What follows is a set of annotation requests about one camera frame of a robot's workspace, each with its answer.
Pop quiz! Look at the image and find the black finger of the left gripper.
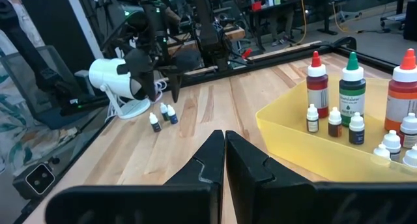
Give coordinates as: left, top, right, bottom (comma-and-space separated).
168, 71, 183, 104
139, 69, 159, 103

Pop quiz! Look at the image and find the yellow translucent plastic bin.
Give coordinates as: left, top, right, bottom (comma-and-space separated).
255, 76, 417, 183

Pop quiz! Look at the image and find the large green food colouring bottle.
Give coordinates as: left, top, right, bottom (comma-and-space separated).
338, 51, 367, 127

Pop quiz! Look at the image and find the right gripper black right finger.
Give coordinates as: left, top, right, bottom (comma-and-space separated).
225, 130, 417, 224

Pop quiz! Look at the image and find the yellow hanging cable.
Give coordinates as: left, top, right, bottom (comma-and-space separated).
330, 2, 362, 35
295, 0, 309, 46

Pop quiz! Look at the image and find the person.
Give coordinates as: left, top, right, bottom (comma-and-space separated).
0, 0, 79, 176
266, 0, 296, 46
162, 5, 183, 28

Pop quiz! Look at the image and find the black table-level camera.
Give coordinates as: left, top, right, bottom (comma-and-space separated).
12, 161, 56, 201

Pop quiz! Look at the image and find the black box blue light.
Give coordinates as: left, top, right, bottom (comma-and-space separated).
403, 1, 417, 41

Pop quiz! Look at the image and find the grey mesh chair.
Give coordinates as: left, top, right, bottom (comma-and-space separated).
0, 44, 85, 130

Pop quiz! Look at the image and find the large red food colouring bottle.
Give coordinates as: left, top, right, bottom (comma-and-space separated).
306, 50, 330, 119

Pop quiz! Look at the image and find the large orange food colouring bottle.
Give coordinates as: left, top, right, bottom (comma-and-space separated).
384, 48, 417, 132

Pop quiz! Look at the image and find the white round spot lamp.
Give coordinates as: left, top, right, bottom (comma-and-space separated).
88, 57, 152, 120

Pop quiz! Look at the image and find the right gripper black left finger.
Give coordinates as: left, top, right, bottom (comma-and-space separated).
45, 130, 225, 224

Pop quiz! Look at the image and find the small orange dropper bottle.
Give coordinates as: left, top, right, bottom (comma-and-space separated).
328, 106, 343, 138

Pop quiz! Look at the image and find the black corner handle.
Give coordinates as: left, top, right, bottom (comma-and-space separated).
332, 36, 358, 51

